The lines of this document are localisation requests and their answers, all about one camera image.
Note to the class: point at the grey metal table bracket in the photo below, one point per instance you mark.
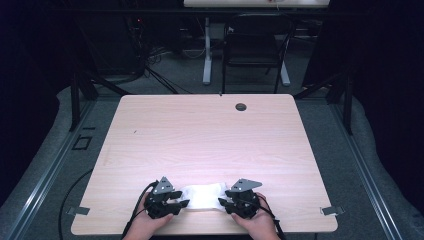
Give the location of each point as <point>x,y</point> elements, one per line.
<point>332,210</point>
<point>78,210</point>

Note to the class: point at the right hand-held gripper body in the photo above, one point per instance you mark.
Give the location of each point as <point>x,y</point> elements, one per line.
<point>245,203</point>

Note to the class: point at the black folding chair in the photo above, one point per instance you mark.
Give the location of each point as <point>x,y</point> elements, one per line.
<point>253,50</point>

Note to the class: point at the dark computer tower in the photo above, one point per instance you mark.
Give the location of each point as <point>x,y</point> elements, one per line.
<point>113,46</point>

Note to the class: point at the person's right hand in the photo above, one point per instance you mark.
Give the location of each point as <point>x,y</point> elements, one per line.
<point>258,226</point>

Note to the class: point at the round table grommet hole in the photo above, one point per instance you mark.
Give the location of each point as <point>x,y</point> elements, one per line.
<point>240,107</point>

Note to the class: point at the white desk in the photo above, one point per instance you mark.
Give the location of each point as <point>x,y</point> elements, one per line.
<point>253,3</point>

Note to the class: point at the black metal stand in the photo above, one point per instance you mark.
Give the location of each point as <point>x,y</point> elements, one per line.
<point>75,100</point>
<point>348,106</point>

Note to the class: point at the aluminium floor rail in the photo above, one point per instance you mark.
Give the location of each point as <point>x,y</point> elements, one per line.
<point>366,173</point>
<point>50,173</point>

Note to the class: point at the person's left hand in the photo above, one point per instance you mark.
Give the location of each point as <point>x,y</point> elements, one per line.
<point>146,226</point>

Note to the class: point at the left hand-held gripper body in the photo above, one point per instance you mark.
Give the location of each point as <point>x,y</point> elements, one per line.
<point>158,203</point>

